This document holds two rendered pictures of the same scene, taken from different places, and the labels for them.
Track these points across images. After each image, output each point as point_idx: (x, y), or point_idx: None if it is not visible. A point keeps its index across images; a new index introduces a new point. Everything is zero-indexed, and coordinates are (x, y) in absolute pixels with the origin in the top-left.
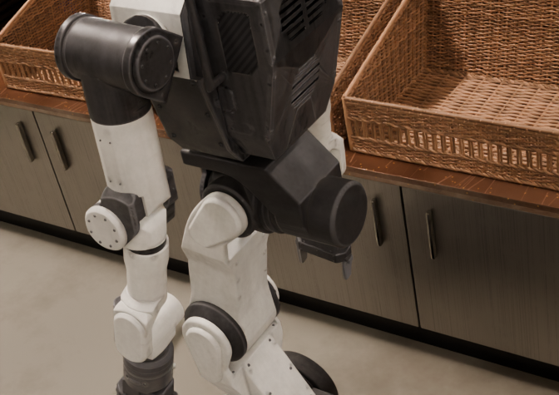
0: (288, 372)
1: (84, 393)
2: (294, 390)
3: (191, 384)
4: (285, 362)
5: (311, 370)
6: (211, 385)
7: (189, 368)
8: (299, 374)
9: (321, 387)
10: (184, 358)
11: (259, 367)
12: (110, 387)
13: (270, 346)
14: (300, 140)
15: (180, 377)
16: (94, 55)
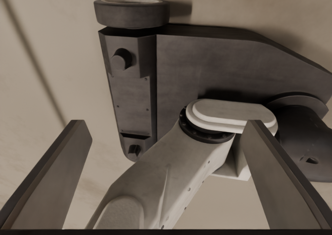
0: (188, 191)
1: (6, 50)
2: (197, 182)
3: (49, 13)
4: (184, 196)
5: (145, 19)
6: (61, 8)
7: None
8: (196, 177)
9: (160, 24)
10: None
11: (169, 228)
12: (12, 40)
13: (166, 222)
14: None
15: (36, 11)
16: None
